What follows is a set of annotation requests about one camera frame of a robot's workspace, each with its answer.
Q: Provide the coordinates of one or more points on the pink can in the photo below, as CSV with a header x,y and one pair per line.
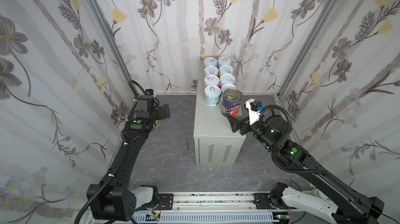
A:
x,y
211,80
226,79
211,71

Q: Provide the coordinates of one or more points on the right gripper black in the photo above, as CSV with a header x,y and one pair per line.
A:
x,y
244,125

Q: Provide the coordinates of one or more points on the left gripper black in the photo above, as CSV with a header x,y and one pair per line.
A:
x,y
161,115

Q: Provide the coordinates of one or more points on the grey metal cabinet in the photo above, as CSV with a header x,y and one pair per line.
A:
x,y
215,143

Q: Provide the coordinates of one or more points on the dark tin can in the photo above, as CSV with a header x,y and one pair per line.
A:
x,y
231,102

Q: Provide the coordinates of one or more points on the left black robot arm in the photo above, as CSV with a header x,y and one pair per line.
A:
x,y
125,158

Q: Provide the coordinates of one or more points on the teal coconut can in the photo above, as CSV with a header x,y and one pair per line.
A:
x,y
223,60
210,61

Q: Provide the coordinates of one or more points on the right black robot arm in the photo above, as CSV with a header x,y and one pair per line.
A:
x,y
271,126

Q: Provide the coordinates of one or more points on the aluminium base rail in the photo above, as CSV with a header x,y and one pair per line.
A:
x,y
215,208

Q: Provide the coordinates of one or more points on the yellow label can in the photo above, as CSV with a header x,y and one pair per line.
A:
x,y
226,70

